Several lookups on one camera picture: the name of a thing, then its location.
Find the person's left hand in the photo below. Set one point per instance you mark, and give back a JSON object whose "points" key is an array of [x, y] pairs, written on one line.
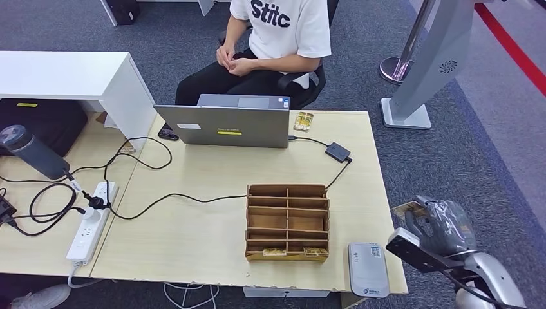
{"points": [[243, 67]]}

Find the small brown paper piece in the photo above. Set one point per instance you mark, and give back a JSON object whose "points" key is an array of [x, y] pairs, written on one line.
{"points": [[127, 149]]}

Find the grey laptop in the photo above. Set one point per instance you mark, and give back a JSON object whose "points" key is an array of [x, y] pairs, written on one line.
{"points": [[230, 126]]}

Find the white desk shelf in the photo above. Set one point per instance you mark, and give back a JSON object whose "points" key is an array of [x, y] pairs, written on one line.
{"points": [[64, 72]]}

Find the grey kiosk stand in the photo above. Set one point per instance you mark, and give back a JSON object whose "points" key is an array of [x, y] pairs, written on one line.
{"points": [[435, 51]]}

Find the black bag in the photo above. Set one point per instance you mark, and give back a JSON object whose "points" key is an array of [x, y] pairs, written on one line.
{"points": [[42, 123]]}

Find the chrome stanchion post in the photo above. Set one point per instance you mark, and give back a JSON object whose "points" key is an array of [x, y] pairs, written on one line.
{"points": [[394, 68]]}

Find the person's right forearm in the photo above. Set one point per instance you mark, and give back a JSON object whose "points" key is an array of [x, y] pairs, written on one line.
{"points": [[232, 32]]}

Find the person's right hand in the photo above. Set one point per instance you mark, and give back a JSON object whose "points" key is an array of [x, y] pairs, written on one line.
{"points": [[225, 55]]}

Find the black plug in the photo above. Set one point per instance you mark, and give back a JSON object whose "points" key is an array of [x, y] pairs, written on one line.
{"points": [[96, 201]]}

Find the person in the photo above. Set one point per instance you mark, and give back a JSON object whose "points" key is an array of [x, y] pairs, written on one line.
{"points": [[290, 34]]}

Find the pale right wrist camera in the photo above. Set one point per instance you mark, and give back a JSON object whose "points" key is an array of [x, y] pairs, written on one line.
{"points": [[405, 247]]}

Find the grey card reader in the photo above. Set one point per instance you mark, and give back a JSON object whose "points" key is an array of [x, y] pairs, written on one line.
{"points": [[367, 268]]}

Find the black computer tower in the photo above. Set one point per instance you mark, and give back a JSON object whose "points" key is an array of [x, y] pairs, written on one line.
{"points": [[121, 10]]}

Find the white plug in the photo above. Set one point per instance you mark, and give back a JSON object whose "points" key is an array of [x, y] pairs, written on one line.
{"points": [[90, 213]]}

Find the black office chair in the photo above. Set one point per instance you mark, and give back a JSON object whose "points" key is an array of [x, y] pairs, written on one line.
{"points": [[311, 85]]}

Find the person's left forearm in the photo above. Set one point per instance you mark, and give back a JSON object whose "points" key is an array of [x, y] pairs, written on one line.
{"points": [[286, 63]]}

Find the brown cardboard scrap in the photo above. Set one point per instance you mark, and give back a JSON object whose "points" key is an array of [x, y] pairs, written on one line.
{"points": [[101, 118]]}

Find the black adapter box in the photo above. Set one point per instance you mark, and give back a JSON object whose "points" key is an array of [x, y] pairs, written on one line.
{"points": [[338, 152]]}

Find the black charger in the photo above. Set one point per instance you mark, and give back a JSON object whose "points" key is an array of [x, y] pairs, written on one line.
{"points": [[6, 211]]}

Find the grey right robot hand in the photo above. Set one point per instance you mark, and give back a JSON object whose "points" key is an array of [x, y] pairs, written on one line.
{"points": [[448, 226]]}

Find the dark grey water bottle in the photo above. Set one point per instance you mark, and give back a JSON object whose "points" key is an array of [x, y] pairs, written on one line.
{"points": [[34, 151]]}

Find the white table leg panel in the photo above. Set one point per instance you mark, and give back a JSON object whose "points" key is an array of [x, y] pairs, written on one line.
{"points": [[109, 10], [205, 6]]}

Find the black phone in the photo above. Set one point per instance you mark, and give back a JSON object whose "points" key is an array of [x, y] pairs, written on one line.
{"points": [[167, 133]]}

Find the white desk drawer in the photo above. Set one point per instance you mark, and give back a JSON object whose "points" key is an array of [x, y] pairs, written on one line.
{"points": [[273, 292]]}

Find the white power strip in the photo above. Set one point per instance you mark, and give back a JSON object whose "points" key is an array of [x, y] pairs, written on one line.
{"points": [[85, 239]]}

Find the cardboard card organizer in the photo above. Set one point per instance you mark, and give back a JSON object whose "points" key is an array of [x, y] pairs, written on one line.
{"points": [[266, 221]]}

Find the white shoe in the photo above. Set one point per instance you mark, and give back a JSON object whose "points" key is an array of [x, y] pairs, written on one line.
{"points": [[42, 298]]}

